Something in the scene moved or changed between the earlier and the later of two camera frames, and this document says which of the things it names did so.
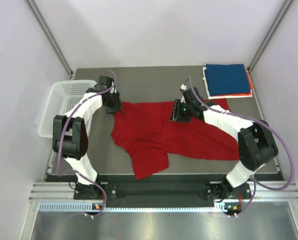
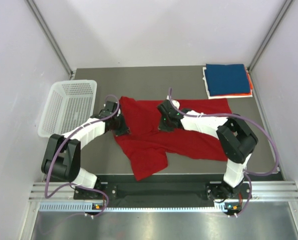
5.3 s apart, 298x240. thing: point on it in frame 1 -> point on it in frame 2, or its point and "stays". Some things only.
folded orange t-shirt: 251,87 stays
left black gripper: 117,107 -> 124,130
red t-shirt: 151,137 stays
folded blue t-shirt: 226,79 stays
